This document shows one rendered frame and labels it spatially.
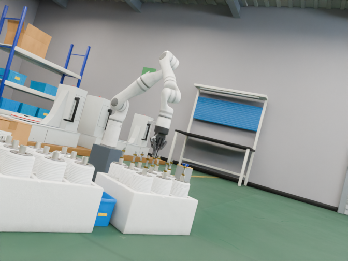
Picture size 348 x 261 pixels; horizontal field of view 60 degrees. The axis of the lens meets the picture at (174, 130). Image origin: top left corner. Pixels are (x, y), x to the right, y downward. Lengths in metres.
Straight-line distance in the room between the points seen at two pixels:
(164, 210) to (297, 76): 5.71
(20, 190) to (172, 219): 0.69
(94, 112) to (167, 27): 4.43
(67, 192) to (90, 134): 3.08
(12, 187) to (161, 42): 7.17
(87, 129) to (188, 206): 2.96
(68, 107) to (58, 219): 2.74
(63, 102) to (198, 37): 4.59
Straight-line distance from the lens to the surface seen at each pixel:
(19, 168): 1.15
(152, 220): 1.41
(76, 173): 1.22
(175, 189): 1.51
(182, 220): 1.52
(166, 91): 1.54
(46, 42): 6.94
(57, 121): 3.85
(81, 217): 1.24
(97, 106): 4.25
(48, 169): 1.18
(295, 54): 7.02
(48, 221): 1.20
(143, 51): 8.21
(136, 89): 1.85
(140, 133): 5.32
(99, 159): 1.90
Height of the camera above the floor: 0.42
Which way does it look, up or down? 3 degrees up
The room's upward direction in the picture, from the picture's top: 15 degrees clockwise
